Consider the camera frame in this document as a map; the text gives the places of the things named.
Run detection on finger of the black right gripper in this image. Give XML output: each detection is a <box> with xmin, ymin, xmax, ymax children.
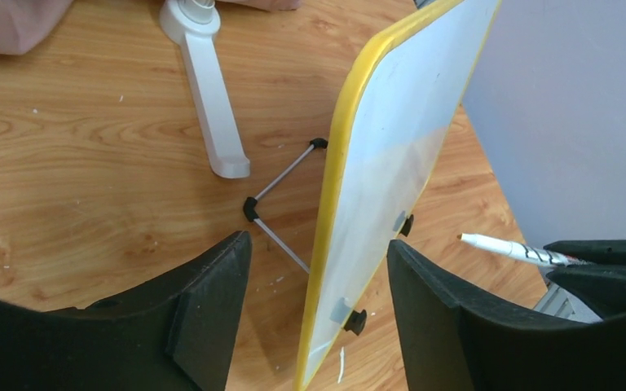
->
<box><xmin>544</xmin><ymin>239</ymin><xmax>626</xmax><ymax>266</ymax></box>
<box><xmin>547</xmin><ymin>265</ymin><xmax>626</xmax><ymax>324</ymax></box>

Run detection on pink shorts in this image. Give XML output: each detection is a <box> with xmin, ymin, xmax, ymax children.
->
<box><xmin>0</xmin><ymin>0</ymin><xmax>303</xmax><ymax>56</ymax></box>

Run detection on metal whiteboard stand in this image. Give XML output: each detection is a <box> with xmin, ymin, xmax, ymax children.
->
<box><xmin>242</xmin><ymin>137</ymin><xmax>416</xmax><ymax>336</ymax></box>

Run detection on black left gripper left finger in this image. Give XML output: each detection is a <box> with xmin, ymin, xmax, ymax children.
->
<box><xmin>0</xmin><ymin>231</ymin><xmax>252</xmax><ymax>390</ymax></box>

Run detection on yellow framed whiteboard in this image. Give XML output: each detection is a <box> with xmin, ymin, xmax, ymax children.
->
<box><xmin>293</xmin><ymin>0</ymin><xmax>500</xmax><ymax>390</ymax></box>

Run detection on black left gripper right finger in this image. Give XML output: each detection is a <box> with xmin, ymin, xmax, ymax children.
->
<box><xmin>387</xmin><ymin>239</ymin><xmax>626</xmax><ymax>390</ymax></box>

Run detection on white clothes rack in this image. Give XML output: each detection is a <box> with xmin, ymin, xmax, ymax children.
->
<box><xmin>159</xmin><ymin>1</ymin><xmax>250</xmax><ymax>179</ymax></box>

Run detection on white whiteboard marker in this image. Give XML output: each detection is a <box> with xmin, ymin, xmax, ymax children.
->
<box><xmin>457</xmin><ymin>233</ymin><xmax>593</xmax><ymax>267</ymax></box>

